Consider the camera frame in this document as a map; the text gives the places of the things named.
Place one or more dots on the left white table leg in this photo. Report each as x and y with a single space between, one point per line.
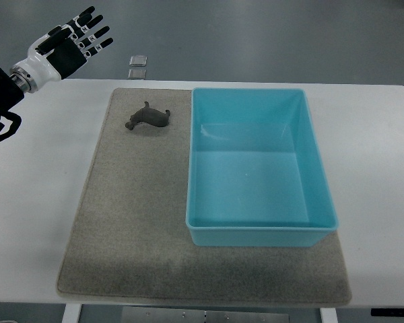
71 313

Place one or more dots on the right white table leg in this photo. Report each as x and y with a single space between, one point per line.
328 315

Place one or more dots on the blue plastic box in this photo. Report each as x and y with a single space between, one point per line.
256 178

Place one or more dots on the black table control panel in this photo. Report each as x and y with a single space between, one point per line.
387 312

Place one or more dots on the brown toy hippo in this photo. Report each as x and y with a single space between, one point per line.
150 116

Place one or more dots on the grey felt mat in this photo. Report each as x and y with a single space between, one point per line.
130 241

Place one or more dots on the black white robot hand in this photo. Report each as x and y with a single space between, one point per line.
61 52

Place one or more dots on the metal table base plate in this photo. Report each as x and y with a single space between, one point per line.
141 314

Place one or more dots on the white table leg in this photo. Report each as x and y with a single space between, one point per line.
71 313
328 315

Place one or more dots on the lower floor outlet plate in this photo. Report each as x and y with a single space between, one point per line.
137 74

